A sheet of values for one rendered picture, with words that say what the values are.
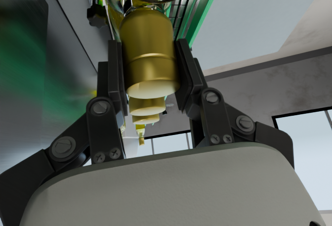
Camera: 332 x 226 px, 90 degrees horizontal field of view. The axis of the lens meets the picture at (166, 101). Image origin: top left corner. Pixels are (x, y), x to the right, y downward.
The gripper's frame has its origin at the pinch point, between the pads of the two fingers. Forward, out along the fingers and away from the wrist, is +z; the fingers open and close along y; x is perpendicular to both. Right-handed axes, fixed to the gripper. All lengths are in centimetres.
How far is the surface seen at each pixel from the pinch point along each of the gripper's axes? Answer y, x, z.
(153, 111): 0.5, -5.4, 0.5
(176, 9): 10.9, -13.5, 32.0
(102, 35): -8.2, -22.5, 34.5
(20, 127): -11.9, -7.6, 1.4
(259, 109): 204, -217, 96
